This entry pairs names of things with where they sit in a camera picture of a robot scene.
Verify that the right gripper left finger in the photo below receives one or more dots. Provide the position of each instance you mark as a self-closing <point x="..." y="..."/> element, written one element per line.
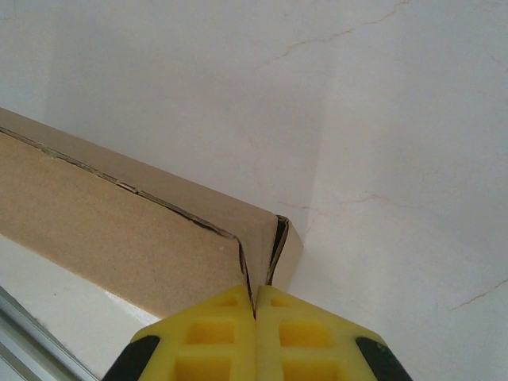
<point x="206" y="349"/>

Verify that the brown cardboard box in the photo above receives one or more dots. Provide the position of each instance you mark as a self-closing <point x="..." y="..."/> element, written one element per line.
<point x="79" y="198"/>

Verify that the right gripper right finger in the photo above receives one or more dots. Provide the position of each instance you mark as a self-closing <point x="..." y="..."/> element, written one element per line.
<point x="309" y="349"/>

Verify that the aluminium frame rail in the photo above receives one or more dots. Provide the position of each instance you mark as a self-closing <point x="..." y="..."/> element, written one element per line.
<point x="24" y="341"/>

